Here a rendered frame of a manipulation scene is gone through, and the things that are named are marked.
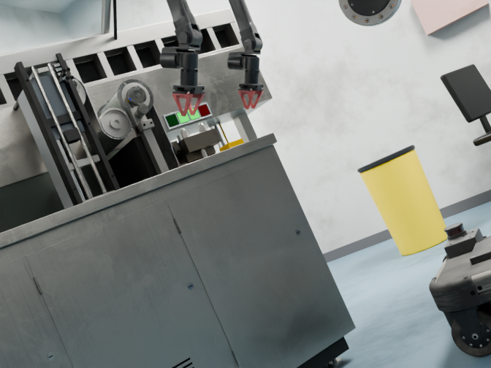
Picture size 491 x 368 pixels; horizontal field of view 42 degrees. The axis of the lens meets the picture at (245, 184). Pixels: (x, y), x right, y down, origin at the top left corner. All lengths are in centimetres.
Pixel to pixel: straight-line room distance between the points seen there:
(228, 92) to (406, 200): 145
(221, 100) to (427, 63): 228
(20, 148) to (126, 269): 85
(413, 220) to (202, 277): 215
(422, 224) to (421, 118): 120
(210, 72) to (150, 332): 150
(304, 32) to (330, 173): 115
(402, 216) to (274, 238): 184
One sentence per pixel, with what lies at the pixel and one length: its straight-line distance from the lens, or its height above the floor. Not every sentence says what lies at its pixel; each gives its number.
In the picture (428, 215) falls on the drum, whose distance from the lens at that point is 410.
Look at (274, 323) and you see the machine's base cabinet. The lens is 228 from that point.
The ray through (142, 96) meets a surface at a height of 124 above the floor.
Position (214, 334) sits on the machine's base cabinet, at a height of 34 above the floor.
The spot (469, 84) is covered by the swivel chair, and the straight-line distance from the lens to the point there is 452.
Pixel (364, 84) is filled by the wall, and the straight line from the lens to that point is 513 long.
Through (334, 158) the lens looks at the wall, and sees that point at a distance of 523.
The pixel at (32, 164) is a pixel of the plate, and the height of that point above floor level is 119.
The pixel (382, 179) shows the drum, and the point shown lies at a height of 50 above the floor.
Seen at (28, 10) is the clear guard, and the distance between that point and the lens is 282.
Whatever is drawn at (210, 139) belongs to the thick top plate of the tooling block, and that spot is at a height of 99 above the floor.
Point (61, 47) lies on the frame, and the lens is 292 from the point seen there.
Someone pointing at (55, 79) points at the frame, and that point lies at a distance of 233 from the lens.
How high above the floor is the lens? 67
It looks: 2 degrees up
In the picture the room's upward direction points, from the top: 24 degrees counter-clockwise
